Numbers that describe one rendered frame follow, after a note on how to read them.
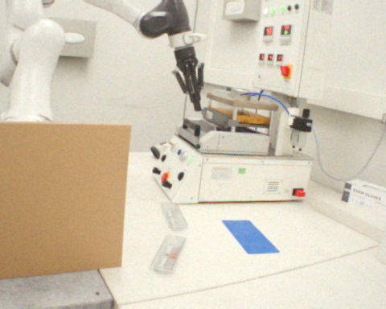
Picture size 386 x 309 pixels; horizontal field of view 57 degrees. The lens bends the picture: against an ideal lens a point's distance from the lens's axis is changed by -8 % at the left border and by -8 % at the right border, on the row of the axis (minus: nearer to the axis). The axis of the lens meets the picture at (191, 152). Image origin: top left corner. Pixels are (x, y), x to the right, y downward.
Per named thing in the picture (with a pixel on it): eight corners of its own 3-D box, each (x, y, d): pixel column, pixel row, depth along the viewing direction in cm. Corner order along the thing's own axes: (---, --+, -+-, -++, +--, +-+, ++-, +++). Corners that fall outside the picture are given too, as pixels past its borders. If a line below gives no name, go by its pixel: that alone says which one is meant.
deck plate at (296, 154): (270, 140, 174) (270, 138, 174) (314, 160, 142) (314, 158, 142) (173, 134, 159) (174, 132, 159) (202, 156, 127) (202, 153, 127)
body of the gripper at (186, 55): (189, 45, 139) (195, 69, 142) (168, 51, 136) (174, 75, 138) (199, 44, 132) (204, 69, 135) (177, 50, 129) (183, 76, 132)
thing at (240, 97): (256, 119, 165) (260, 89, 162) (294, 133, 136) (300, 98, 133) (203, 114, 157) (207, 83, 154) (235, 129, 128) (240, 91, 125)
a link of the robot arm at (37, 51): (39, 81, 80) (39, 4, 90) (0, 118, 89) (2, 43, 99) (78, 96, 89) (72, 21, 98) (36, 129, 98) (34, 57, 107)
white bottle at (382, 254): (372, 259, 101) (386, 212, 98) (380, 255, 104) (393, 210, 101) (388, 266, 97) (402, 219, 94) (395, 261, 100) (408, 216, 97)
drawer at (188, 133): (244, 139, 163) (247, 121, 161) (270, 152, 142) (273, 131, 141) (178, 135, 153) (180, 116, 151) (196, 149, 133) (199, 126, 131)
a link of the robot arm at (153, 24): (141, 43, 135) (144, 42, 125) (133, 7, 130) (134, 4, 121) (189, 30, 137) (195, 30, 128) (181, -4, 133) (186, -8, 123)
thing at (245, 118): (245, 119, 160) (248, 96, 157) (271, 129, 139) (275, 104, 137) (207, 116, 154) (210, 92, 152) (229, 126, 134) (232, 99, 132)
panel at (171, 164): (152, 175, 158) (174, 135, 157) (171, 201, 130) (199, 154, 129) (148, 173, 157) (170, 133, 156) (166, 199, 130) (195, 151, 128)
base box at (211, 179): (264, 176, 177) (269, 140, 174) (309, 205, 143) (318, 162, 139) (151, 175, 160) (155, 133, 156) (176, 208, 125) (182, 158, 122)
